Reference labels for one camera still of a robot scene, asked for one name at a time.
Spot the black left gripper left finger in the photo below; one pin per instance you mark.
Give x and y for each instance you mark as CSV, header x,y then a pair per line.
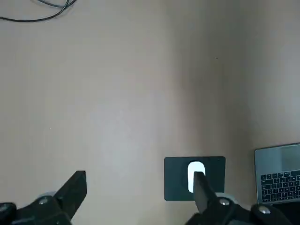
x,y
68,197

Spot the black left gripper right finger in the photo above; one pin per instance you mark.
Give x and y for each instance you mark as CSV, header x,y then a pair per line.
x,y
206,201

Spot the white computer mouse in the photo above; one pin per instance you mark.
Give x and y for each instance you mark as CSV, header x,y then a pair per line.
x,y
191,173

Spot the black mouse pad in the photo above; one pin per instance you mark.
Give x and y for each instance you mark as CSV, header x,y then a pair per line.
x,y
173,178

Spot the grey laptop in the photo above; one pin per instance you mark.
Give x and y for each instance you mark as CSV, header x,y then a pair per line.
x,y
276,164

